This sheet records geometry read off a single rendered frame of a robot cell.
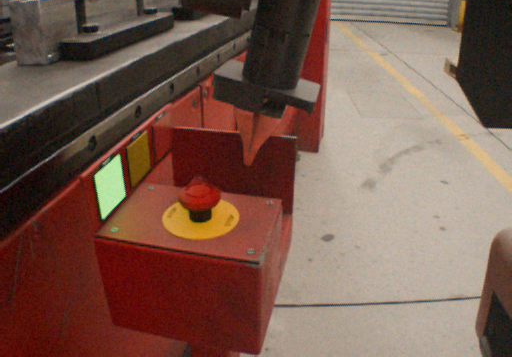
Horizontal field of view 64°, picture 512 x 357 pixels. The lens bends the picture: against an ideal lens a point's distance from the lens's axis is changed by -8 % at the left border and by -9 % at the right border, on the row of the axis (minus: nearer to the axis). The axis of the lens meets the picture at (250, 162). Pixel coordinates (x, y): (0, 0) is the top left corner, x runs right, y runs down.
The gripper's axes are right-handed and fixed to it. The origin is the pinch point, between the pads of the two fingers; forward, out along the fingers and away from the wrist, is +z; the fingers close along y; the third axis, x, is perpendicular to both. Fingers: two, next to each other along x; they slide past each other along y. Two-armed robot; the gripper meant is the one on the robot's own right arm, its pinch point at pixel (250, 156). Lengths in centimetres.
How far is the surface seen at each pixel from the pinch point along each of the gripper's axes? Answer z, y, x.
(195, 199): -0.2, 2.5, 11.3
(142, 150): 0.8, 10.8, 4.2
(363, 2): 43, -42, -732
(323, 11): 6, 2, -180
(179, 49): -1.2, 19.3, -28.0
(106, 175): 0.0, 11.1, 11.7
